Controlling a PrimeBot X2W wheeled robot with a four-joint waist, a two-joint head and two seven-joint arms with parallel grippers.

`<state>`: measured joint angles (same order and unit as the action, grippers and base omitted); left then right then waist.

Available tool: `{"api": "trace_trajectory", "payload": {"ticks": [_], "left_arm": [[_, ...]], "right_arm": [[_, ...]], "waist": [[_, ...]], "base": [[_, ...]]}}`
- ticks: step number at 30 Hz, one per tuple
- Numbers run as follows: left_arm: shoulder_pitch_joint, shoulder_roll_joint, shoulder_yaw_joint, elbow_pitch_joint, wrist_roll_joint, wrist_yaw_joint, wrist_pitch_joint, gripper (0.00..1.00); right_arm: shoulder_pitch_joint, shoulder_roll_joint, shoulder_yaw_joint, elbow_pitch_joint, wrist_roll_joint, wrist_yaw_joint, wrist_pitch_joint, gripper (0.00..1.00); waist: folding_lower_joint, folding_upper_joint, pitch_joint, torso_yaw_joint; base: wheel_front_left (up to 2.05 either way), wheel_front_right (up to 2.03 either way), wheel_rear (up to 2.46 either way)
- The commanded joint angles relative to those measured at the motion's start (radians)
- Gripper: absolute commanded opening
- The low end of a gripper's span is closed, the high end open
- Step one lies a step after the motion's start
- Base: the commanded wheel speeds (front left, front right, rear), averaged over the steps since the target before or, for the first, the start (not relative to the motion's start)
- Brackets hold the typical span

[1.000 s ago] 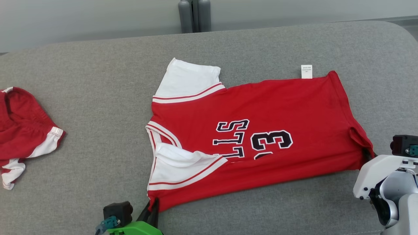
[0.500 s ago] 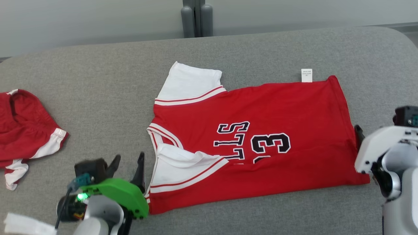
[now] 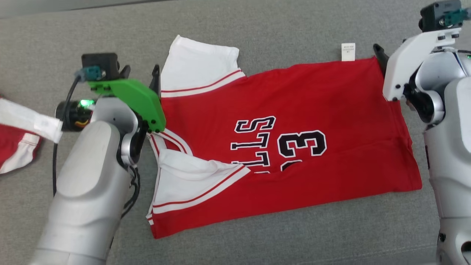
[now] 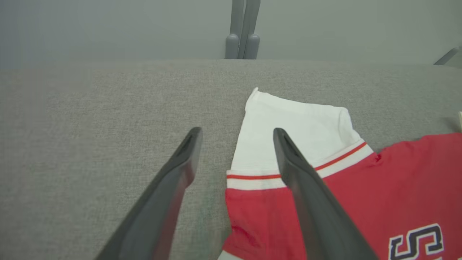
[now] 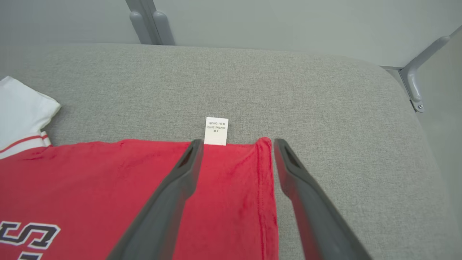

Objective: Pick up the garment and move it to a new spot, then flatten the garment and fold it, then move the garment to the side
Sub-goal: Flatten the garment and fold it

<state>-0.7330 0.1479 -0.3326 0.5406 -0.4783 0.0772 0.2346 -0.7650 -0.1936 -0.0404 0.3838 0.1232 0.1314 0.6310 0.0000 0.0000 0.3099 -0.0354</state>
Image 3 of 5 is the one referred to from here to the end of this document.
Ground teal camera connector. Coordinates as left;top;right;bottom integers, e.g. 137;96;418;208
75;66;102;82
443;8;471;27

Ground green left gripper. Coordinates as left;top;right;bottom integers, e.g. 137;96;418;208
88;64;166;133

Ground red white basketball jersey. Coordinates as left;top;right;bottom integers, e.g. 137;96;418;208
146;35;422;240

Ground teal right camera connector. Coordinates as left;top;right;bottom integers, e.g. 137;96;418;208
443;8;471;27

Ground white fabric cable strap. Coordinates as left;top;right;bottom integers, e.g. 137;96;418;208
0;98;64;144

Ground red shorts with white trim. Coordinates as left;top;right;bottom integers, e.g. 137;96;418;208
0;123;42;174

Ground teal left camera connector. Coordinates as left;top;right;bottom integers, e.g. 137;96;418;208
75;66;102;82

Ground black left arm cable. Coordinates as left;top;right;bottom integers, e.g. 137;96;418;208
53;74;82;197

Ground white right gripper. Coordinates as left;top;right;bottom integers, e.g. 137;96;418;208
373;28;463;102

